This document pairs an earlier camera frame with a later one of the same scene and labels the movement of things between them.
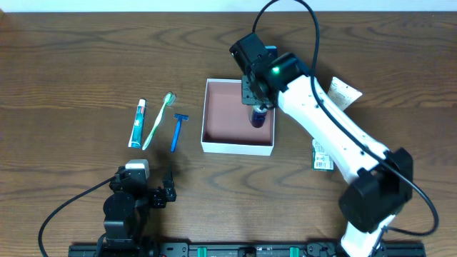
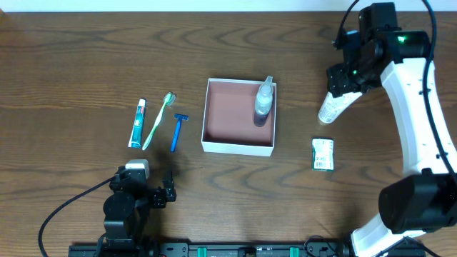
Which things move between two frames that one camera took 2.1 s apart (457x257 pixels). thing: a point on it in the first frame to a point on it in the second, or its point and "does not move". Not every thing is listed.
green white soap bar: [321, 160] does not move
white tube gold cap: [342, 94] does not move
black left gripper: [158, 195] does not move
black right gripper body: [250, 92] to [339, 81]
